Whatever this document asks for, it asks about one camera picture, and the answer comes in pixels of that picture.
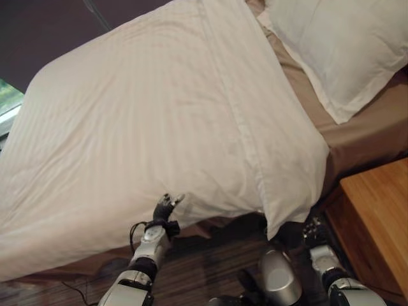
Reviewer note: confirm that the wooden nightstand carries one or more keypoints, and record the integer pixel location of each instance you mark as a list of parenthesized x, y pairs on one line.
[(373, 229)]

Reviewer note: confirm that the white striped duvet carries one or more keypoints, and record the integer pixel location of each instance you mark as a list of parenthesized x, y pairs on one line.
[(153, 127)]

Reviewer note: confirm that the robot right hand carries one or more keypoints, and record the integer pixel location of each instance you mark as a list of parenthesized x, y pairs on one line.
[(314, 230)]

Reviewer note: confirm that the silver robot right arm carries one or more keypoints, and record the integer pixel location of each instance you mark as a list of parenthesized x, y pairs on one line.
[(342, 280)]

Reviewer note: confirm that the window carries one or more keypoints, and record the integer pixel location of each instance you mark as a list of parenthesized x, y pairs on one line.
[(8, 110)]

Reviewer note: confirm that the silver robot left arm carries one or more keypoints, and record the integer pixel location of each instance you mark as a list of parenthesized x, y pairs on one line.
[(137, 267)]

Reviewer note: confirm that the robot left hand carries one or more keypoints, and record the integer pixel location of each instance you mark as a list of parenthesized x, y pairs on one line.
[(162, 208)]

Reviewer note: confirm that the white pillow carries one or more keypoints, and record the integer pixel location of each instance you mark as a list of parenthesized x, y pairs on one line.
[(342, 51)]

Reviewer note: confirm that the beige fitted bed sheet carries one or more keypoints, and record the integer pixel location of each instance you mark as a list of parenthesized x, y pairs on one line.
[(344, 134)]

